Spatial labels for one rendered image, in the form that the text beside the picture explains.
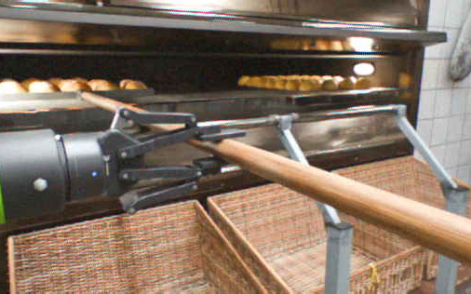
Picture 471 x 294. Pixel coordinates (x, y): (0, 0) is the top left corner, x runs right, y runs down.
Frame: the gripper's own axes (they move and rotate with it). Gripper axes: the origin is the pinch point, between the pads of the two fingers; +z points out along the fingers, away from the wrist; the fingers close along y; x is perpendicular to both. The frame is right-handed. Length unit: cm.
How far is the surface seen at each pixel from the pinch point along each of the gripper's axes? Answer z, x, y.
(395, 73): 147, -76, -6
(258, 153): -0.5, 9.7, -1.2
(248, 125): 25.4, -29.9, 3.0
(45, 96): -12, -100, -1
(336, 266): 34.2, -7.9, 32.8
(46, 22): -14, -54, -21
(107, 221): -2, -64, 35
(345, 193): -1.0, 23.3, -0.5
